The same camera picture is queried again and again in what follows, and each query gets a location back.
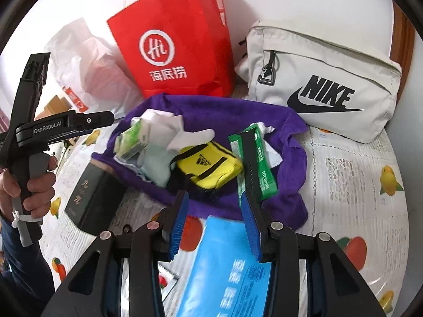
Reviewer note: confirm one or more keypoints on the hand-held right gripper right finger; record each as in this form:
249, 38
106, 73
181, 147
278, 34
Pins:
252, 229

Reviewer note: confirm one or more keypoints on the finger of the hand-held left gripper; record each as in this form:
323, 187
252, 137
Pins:
34, 72
91, 119

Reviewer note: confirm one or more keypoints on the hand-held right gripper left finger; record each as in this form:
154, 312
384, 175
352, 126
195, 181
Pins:
178, 226

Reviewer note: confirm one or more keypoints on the green tissue packet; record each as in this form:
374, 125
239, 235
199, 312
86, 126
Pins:
132, 137

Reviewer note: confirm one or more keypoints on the light green cloth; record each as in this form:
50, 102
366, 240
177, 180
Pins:
155, 165

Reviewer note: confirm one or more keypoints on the yellow pouch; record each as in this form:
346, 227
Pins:
211, 168

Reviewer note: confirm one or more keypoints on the white glove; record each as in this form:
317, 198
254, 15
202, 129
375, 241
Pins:
185, 132

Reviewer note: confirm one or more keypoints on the purple towel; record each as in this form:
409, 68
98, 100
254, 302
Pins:
231, 112

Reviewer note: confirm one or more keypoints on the person's left forearm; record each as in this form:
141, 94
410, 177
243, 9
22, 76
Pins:
19, 261

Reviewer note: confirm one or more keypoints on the person's left hand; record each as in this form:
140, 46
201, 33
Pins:
41, 191

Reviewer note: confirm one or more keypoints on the brown cardboard box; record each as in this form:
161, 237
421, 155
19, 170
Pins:
54, 104

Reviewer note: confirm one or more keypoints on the blue tissue pack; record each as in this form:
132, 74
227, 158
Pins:
224, 264

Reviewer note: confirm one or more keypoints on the white plastic shopping bag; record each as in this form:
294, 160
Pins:
95, 69

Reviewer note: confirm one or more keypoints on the small printed sachet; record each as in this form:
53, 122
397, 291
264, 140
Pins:
168, 280

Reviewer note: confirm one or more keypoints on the white paper tissue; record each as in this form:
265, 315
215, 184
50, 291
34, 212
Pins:
274, 155

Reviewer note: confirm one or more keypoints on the dark tin box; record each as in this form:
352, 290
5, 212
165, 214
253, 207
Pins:
89, 198

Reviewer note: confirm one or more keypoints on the fruit print lace tablecloth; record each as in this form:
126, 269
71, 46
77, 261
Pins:
347, 185

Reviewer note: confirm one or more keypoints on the red paper bag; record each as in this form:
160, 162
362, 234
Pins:
185, 23

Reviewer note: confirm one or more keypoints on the beige waist bag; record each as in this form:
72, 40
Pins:
324, 59

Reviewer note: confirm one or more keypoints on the wooden door frame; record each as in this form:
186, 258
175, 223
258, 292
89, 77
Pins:
404, 29

